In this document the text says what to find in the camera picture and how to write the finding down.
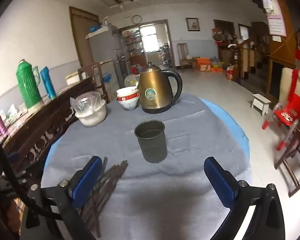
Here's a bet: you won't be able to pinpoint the dark wooden chair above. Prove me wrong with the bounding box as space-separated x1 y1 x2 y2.
274 126 300 197

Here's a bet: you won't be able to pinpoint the dark carved wooden sideboard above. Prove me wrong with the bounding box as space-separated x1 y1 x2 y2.
2 77 95 188

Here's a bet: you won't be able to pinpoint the grey refrigerator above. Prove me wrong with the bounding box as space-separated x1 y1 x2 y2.
87 24 130 102

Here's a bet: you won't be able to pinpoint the small white fan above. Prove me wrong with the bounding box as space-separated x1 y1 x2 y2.
124 74 140 87

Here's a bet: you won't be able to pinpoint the brown wooden door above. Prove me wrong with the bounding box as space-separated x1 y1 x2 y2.
69 7 99 67

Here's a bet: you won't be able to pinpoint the grey table cloth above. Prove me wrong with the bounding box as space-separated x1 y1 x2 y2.
41 94 252 239

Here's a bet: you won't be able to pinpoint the wooden chair by wall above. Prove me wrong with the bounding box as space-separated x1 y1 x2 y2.
177 43 193 72

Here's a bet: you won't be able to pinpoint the orange cardboard box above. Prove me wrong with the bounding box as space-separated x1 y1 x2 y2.
197 57 211 72

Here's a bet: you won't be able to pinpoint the pink wall calendar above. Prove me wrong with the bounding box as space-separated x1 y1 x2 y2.
262 0 286 37

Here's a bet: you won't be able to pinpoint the framed wall picture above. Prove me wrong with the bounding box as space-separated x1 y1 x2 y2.
186 18 200 31

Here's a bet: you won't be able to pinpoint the red child chair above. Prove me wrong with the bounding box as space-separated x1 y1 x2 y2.
262 68 300 151

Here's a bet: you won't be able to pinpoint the green thermos flask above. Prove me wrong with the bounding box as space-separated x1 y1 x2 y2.
16 59 42 109

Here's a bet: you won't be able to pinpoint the black cable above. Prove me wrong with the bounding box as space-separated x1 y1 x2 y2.
0 127 63 221

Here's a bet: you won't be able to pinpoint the white small stool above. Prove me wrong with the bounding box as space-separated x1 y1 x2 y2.
251 94 271 116

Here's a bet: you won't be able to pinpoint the stacked red white bowls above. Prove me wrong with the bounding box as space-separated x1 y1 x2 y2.
116 86 140 110

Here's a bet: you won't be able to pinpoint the bronze electric kettle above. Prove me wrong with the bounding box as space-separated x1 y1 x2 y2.
138 62 183 114

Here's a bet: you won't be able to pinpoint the blue thermos flask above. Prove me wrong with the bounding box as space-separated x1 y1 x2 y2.
40 67 56 100

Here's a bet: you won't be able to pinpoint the wooden stair railing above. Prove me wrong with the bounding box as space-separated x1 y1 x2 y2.
228 35 256 85

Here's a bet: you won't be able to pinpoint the round wall clock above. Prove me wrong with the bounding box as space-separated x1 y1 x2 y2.
131 15 142 24

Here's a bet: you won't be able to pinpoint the grey metal utensil holder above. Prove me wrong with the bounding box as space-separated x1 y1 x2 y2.
134 120 167 163

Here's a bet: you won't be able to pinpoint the purple bottle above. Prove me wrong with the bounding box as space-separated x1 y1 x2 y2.
0 105 9 136

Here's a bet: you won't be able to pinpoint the white pot with plastic bag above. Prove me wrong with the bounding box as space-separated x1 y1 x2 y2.
70 91 107 127

